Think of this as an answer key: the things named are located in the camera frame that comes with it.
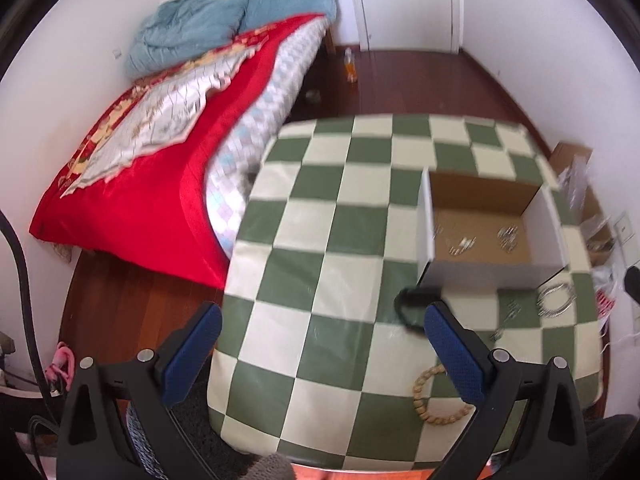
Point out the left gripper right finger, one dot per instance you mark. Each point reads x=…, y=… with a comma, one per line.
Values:
x=550, y=442

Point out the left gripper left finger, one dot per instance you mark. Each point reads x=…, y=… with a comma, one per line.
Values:
x=95, y=440

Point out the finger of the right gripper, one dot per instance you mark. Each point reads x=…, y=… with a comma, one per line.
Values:
x=632, y=283

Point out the small cardboard jewelry box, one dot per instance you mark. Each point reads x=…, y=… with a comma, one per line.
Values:
x=486, y=233

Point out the white red plastic bag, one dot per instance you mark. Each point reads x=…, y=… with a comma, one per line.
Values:
x=608, y=290

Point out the white power strip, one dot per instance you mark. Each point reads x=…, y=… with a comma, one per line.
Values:
x=627, y=254

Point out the pink object on floor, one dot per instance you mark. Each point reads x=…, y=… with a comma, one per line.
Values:
x=60, y=372

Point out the open brown cardboard box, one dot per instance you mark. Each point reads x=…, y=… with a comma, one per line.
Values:
x=571, y=163

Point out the black wristband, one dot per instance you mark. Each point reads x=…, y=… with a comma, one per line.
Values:
x=414, y=297

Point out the green white checkered tablecloth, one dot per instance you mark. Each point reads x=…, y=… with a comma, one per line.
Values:
x=312, y=361

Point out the red patterned bedspread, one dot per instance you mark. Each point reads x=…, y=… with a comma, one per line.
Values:
x=135, y=187

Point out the quilted white mattress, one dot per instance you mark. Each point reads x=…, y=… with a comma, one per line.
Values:
x=231, y=172

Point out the orange drink bottle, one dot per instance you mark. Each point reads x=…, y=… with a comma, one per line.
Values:
x=350, y=67

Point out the white door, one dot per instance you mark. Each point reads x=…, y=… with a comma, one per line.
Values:
x=410, y=25

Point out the small round floor object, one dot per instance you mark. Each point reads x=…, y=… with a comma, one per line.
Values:
x=313, y=96

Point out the blue pillow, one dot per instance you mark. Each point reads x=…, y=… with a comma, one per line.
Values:
x=259, y=13

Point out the blue duvet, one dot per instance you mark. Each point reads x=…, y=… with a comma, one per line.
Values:
x=181, y=30

